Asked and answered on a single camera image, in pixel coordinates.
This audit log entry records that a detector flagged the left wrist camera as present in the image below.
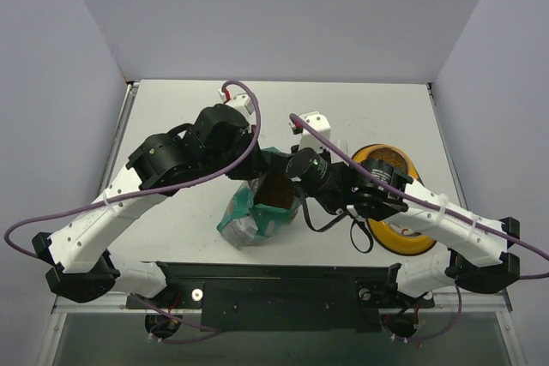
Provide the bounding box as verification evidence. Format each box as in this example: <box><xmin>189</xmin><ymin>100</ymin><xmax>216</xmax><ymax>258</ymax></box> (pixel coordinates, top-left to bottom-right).
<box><xmin>218</xmin><ymin>88</ymin><xmax>256</xmax><ymax>118</ymax></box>

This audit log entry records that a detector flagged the yellow double bowl feeder tray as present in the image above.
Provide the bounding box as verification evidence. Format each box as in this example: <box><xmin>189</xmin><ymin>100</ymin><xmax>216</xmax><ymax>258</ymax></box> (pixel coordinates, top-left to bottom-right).
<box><xmin>352</xmin><ymin>144</ymin><xmax>437</xmax><ymax>256</ymax></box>

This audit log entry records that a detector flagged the brown kibble in far bowl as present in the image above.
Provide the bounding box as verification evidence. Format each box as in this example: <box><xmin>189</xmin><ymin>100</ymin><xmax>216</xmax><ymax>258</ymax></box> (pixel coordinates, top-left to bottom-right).
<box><xmin>371</xmin><ymin>149</ymin><xmax>407</xmax><ymax>170</ymax></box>

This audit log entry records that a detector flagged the green white dog food bag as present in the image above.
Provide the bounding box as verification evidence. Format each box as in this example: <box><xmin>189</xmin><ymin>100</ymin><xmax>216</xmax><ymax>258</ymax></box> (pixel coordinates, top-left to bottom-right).
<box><xmin>216</xmin><ymin>147</ymin><xmax>304</xmax><ymax>249</ymax></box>

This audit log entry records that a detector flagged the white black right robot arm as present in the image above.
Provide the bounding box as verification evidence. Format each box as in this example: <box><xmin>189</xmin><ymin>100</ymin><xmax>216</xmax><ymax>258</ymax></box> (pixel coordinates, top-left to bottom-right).
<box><xmin>286</xmin><ymin>147</ymin><xmax>521</xmax><ymax>305</ymax></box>

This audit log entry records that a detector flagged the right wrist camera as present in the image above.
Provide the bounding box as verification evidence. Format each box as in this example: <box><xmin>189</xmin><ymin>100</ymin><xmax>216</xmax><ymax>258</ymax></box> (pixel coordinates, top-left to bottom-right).
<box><xmin>287</xmin><ymin>111</ymin><xmax>332</xmax><ymax>155</ymax></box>

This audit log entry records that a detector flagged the steel bowl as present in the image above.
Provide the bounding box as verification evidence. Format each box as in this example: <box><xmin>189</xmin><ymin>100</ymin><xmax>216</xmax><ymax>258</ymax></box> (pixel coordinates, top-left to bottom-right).
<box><xmin>366</xmin><ymin>147</ymin><xmax>408</xmax><ymax>172</ymax></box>
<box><xmin>385</xmin><ymin>223</ymin><xmax>424</xmax><ymax>238</ymax></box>

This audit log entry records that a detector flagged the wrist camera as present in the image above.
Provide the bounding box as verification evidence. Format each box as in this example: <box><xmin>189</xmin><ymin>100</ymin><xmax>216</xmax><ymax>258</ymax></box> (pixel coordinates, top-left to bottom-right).
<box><xmin>218</xmin><ymin>88</ymin><xmax>256</xmax><ymax>118</ymax></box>
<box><xmin>287</xmin><ymin>111</ymin><xmax>332</xmax><ymax>155</ymax></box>

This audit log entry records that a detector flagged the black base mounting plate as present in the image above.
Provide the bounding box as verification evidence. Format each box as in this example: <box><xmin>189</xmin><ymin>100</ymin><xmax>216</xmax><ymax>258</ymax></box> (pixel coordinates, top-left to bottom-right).
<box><xmin>150</xmin><ymin>262</ymin><xmax>434</xmax><ymax>332</ymax></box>

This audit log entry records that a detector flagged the near steel bowl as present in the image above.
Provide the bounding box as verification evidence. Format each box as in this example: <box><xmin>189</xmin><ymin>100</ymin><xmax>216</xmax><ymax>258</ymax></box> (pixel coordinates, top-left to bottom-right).
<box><xmin>385</xmin><ymin>223</ymin><xmax>424</xmax><ymax>238</ymax></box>

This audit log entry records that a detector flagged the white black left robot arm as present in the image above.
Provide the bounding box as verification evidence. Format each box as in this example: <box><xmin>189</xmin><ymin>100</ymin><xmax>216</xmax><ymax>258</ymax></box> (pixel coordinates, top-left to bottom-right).
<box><xmin>33</xmin><ymin>104</ymin><xmax>287</xmax><ymax>308</ymax></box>

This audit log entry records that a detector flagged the far steel bowl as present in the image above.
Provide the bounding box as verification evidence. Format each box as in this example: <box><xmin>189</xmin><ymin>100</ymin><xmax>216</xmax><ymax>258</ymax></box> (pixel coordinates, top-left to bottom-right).
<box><xmin>366</xmin><ymin>147</ymin><xmax>408</xmax><ymax>172</ymax></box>

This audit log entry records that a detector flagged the clear plastic scoop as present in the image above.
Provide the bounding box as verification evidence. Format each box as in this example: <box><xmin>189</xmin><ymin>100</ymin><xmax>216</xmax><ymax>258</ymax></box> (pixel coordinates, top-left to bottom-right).
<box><xmin>335</xmin><ymin>139</ymin><xmax>347</xmax><ymax>154</ymax></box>

